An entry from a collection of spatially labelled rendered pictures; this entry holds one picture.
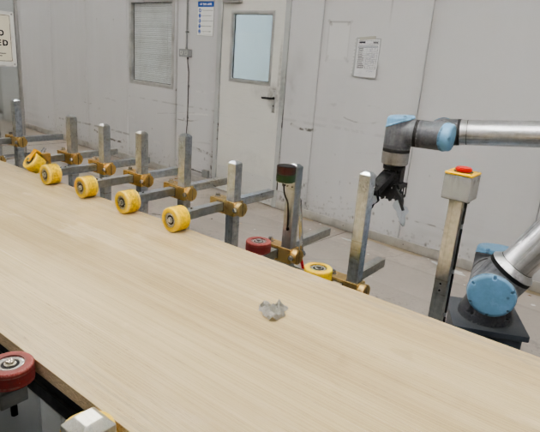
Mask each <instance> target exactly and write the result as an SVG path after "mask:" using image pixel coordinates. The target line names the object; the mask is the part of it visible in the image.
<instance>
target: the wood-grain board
mask: <svg viewBox="0 0 540 432"><path fill-rule="evenodd" d="M279 299H280V301H281V302H282V304H284V305H285V306H287V307H288V310H286V311H285V317H282V318H279V319H278V320H277V321H276V320H275V319H274V318H273V317H272V318H271V319H270V320H268V318H266V316H263V313H262V312H260V311H259V305H260V304H261V303H262V302H263V301H268V302H270V304H272V303H273V304H275V303H276V302H278V300H279ZM0 344H1V345H3V346H4V347H5V348H6V349H8V350H9V351H24V352H27V353H29V354H31V355H32V356H33V357H34V361H35V371H36V372H37V373H38V374H39V375H41V376H42V377H43V378H45V379H46V380H47V381H48V382H50V384H52V385H53V386H54V387H56V388H57V389H58V390H59V391H61V392H62V393H64V394H65V395H66V396H67V397H69V398H70V399H71V400H73V401H74V402H75V403H76V404H78V406H80V407H81V408H82V409H83V410H87V409H89V408H92V407H95V408H96V409H97V410H99V411H105V412H107V413H109V414H110V415H112V417H113V418H114V420H115V423H116V425H117V432H540V357H537V356H534V355H532V354H529V353H527V352H524V351H521V350H518V349H515V348H512V347H511V346H508V345H504V344H502V343H499V342H496V341H494V340H492V339H487V338H484V337H483V336H480V335H477V334H475V333H471V332H468V331H466V330H464V329H461V328H458V327H455V326H452V325H449V324H447V323H445V322H442V321H438V320H436V319H433V318H431V317H428V316H426V315H422V314H419V313H417V312H414V311H412V310H409V309H405V308H403V307H400V306H398V305H395V304H393V303H389V302H386V301H384V300H381V299H379V298H377V297H372V296H370V295H368V294H365V293H362V292H360V291H356V290H353V289H351V288H349V287H346V286H343V285H340V284H337V283H334V282H332V281H330V280H327V279H324V278H321V277H318V276H315V275H314V274H311V273H306V272H304V271H302V270H299V269H296V268H294V267H290V266H287V265H286V264H283V263H280V262H278V261H274V260H271V259H269V258H266V257H264V256H261V255H258V254H255V253H252V252H250V251H248V250H245V249H241V248H238V247H236V246H234V245H231V244H228V243H225V242H222V241H220V240H217V239H215V238H212V237H208V236H206V235H203V234H200V233H198V232H196V231H192V230H190V229H187V228H186V229H183V230H180V231H175V232H170V231H168V230H166V228H165V227H164V225H163V222H162V219H159V218H156V217H154V216H152V215H149V214H146V213H143V212H140V211H135V212H132V213H120V212H119V211H118V210H117V208H116V205H115V202H114V201H109V200H107V199H105V198H102V197H99V196H97V195H96V196H91V197H86V198H80V197H79V196H78V195H77V194H76V192H75V188H74V187H72V186H69V185H67V184H64V183H53V184H44V183H43V182H42V181H41V178H40V175H39V174H37V173H34V172H31V171H28V170H25V169H22V168H20V167H18V166H15V165H11V164H9V163H6V162H3V161H1V160H0Z"/></svg>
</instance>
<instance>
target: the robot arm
mask: <svg viewBox="0 0 540 432"><path fill-rule="evenodd" d="M415 118H416V117H415V116H414V115H390V116H389V117H388V118H387V124H386V126H385V127H386V129H385V136H384V142H383V149H382V156H381V162H382V164H383V168H384V170H383V171H382V172H381V173H380V174H379V175H378V176H377V177H376V179H375V190H374V196H373V203H372V208H373V207H374V204H376V203H377V202H378V201H379V200H380V199H379V198H381V199H384V198H385V199H388V201H391V200H392V199H394V200H395V202H394V203H393V208H394V209H395V210H396V212H397V216H398V218H399V222H400V224H401V225H402V226H405V216H406V214H408V212H409V210H408V207H405V206H404V198H405V195H406V190H407V184H408V183H405V182H404V176H405V167H406V166H407V165H408V161H409V155H410V150H411V147H419V148H425V149H432V150H438V151H441V152H448V151H450V150H451V149H452V147H453V146H461V145H472V146H498V147H540V121H517V120H464V119H450V118H447V117H441V118H438V119H436V120H434V122H432V121H424V120H416V119H415ZM402 189H403V191H402ZM404 189H405V194H404ZM475 252H476V253H475V257H474V262H473V265H472V270H471V275H470V278H469V282H468V284H467V286H466V294H465V295H464V297H463V298H462V300H461V301H460V303H459V308H458V311H459V313H460V314H461V315H462V316H463V317H464V318H466V320H468V321H471V322H474V323H476V324H478V325H481V326H485V327H494V328H503V327H509V326H511V325H512V323H513V308H514V306H515V305H516V302H517V298H518V297H519V296H521V295H522V294H523V293H524V292H525V291H526V290H527V289H528V288H529V287H531V286H532V276H533V274H534V273H536V272H537V271H538V270H539V269H540V218H539V219H538V220H537V221H536V222H535V223H534V224H533V225H531V226H530V227H529V228H528V229H527V230H526V231H525V232H524V233H523V234H522V235H521V236H520V237H519V238H518V239H517V240H516V241H515V242H514V243H513V244H512V245H511V246H510V247H508V246H505V245H501V244H497V243H480V244H478V246H477V249H476V251H475Z"/></svg>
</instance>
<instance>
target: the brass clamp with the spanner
mask: <svg viewBox="0 0 540 432"><path fill-rule="evenodd" d="M271 247H272V248H275V249H277V250H278V253H277V258H275V259H274V260H276V261H281V262H284V263H285V264H288V265H290V264H292V263H293V264H295V265H298V264H299V263H300V262H301V261H302V259H303V252H302V250H300V249H299V247H297V246H296V247H295V248H292V249H287V248H284V247H281V241H279V240H276V239H274V240H273V242H271Z"/></svg>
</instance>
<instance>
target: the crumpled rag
mask: <svg viewBox="0 0 540 432"><path fill-rule="evenodd" d="M286 310H288V307H287V306H285V305H284V304H282V302H281V301H280V299H279V300H278V302H276V303H275V304H273V303H272V304H270V302H268V301H263V302H262V303H261V304H260V305H259V311H260V312H262V313H263V316H266V318H268V320H270V319H271V318H272V317H273V318H274V319H275V320H276V321H277V320H278V319H279V318H282V317H285V311H286Z"/></svg>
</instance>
